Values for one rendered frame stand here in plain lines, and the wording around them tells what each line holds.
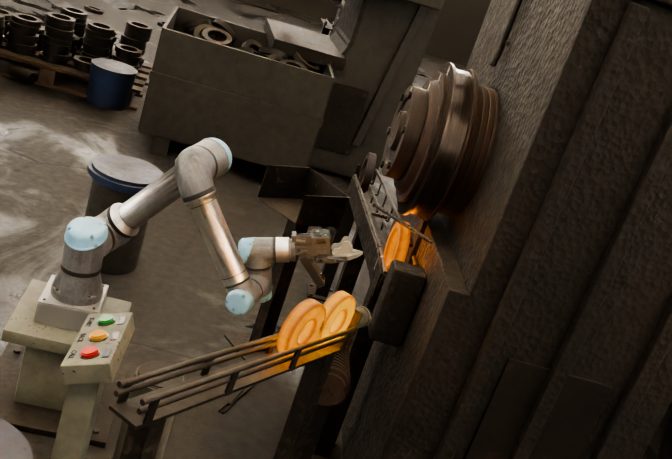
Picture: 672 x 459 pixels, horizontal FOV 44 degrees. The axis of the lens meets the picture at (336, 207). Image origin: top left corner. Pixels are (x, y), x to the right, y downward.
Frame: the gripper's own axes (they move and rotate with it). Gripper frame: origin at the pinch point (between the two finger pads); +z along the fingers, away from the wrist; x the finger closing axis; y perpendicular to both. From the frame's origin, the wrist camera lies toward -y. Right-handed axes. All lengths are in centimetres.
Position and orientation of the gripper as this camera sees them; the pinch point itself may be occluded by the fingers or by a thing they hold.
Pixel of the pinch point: (358, 255)
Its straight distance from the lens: 246.9
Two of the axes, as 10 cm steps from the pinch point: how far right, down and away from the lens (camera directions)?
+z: 10.0, -0.1, 0.1
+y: -0.1, -9.4, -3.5
